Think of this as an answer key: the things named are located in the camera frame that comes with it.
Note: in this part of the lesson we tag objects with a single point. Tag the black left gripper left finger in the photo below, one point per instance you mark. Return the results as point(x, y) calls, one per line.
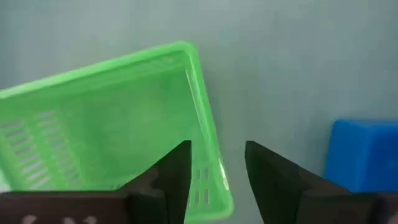
point(93, 208)

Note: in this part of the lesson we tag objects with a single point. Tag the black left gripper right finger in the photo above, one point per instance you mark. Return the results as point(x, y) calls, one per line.
point(295, 202)

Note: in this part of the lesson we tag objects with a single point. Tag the blue slotted plastic basket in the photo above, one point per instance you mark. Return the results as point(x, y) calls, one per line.
point(360, 155)

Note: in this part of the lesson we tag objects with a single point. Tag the green slotted plastic basket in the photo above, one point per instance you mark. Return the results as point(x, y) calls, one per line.
point(109, 118)

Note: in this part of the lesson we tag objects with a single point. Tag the green table mat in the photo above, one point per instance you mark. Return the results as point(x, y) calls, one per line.
point(280, 62)

